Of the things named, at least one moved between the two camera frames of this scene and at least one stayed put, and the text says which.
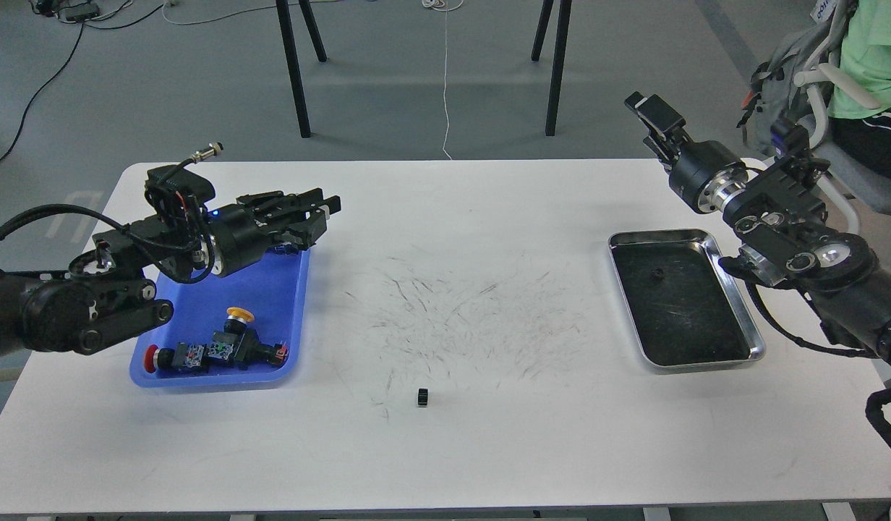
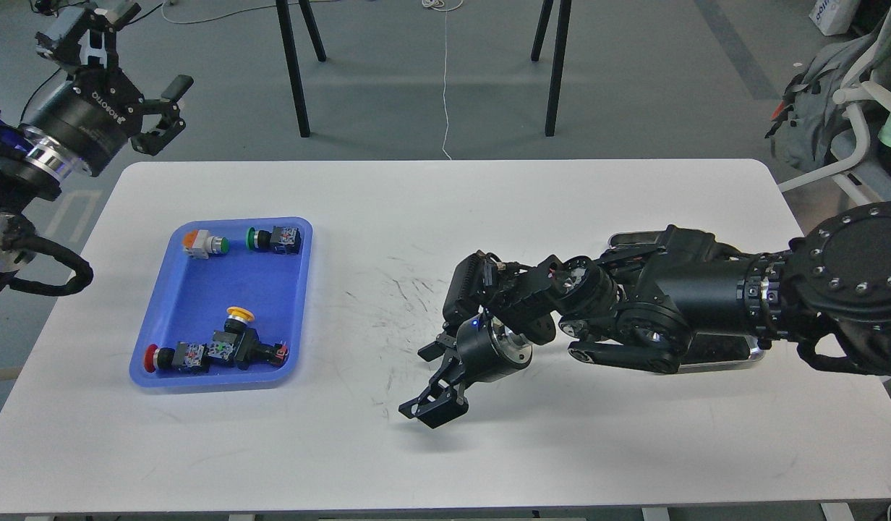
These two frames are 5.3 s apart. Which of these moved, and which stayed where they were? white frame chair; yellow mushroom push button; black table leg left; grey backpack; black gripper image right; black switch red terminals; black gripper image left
Moved: black gripper image left; grey backpack; black gripper image right; white frame chair
Stayed: black table leg left; yellow mushroom push button; black switch red terminals
